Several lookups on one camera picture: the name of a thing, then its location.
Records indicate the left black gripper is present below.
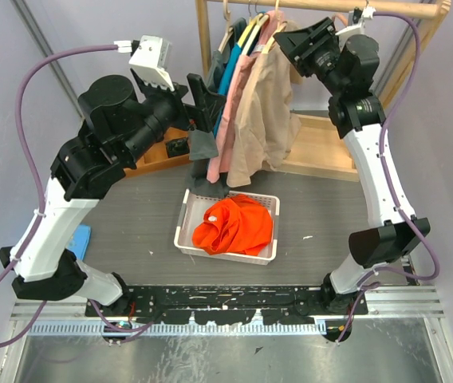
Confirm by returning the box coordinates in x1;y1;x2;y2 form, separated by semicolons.
123;70;227;164

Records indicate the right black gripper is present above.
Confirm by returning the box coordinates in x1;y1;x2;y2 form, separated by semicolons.
272;17;345;96

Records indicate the wooden hanger with metal hook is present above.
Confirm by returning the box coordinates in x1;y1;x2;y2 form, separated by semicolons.
332;1;373;29

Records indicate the beige t shirt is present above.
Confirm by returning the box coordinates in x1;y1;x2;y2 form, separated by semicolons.
223;31;301;188

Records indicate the pink t shirt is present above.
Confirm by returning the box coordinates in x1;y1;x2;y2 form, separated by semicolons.
207;10;276;183

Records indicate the orange t shirt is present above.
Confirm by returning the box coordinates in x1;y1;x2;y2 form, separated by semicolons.
191;194;274;256

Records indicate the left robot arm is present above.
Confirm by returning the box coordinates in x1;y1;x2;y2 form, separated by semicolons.
12;73;226;316

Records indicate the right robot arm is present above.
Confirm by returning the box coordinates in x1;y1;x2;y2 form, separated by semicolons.
274;18;430;314

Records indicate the blue t shirt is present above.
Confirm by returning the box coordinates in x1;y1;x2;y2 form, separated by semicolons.
211;42;244;136

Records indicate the grey t shirt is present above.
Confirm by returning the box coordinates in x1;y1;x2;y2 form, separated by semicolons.
186;18;247;199

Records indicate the wooden hanger blue shirt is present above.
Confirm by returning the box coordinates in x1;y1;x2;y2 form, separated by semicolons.
236;0;256;47

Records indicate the wooden hanger grey shirt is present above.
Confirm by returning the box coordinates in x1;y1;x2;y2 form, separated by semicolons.
218;0;234;53

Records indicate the brown wooden compartment tray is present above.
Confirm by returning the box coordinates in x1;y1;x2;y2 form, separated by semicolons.
125;128;191;178

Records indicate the white plastic basket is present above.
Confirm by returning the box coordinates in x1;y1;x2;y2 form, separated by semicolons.
174;189;280;266

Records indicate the wooden clothes rack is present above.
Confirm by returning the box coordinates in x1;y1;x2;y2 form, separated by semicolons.
195;0;453;184

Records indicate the blue patterned cloth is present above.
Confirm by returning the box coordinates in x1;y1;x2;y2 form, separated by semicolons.
66;224;92;261

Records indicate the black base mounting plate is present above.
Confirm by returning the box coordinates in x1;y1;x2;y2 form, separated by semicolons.
100;285;359;326

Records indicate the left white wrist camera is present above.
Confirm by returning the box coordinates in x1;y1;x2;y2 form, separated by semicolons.
114;35;175;91

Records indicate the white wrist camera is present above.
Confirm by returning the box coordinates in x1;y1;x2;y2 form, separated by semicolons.
114;35;175;91
335;6;376;38

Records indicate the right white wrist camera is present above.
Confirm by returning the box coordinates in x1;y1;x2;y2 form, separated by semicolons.
335;6;376;38

